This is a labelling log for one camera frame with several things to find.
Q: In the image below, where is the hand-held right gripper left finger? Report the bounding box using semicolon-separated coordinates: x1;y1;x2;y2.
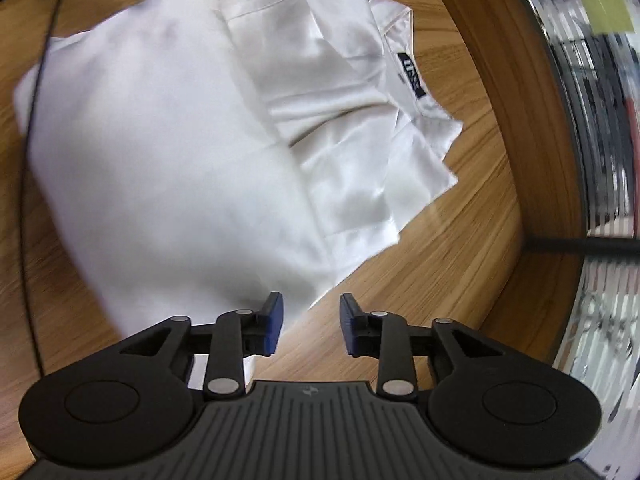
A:
119;291;285;402

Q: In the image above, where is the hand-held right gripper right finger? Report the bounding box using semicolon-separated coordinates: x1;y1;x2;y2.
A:
339;292;504;401

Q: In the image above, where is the white satin shirt gold logo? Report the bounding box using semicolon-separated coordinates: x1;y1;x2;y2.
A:
12;0;463;391

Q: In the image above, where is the striped frosted glass partition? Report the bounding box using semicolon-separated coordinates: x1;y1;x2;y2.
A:
502;0;640;241
552;250;640;471

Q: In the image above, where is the yellow-green paper note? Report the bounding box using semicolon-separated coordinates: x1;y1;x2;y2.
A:
574;0;634;37

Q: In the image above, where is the dark partition corner post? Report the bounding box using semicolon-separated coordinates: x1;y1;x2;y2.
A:
525;236;640;255

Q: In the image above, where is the black cable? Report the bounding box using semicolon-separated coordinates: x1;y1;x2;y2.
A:
19;0;76;378

